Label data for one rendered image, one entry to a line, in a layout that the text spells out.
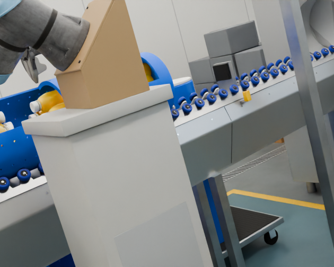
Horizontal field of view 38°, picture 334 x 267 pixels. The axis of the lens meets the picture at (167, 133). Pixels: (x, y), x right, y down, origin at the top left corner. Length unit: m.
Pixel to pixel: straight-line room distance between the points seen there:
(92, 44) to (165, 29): 4.81
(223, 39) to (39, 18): 3.89
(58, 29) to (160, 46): 4.68
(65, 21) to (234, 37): 3.85
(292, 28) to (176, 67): 3.90
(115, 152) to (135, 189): 0.11
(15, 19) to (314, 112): 1.43
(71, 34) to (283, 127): 1.50
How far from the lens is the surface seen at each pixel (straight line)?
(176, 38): 6.07
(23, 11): 1.27
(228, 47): 5.02
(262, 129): 2.38
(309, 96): 2.26
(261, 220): 2.83
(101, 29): 1.23
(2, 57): 1.31
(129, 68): 1.24
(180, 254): 1.36
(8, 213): 1.65
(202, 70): 5.45
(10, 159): 1.64
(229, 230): 2.26
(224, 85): 2.37
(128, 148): 1.24
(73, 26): 1.29
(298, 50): 2.23
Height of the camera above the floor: 1.27
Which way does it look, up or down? 11 degrees down
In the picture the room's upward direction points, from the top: 16 degrees counter-clockwise
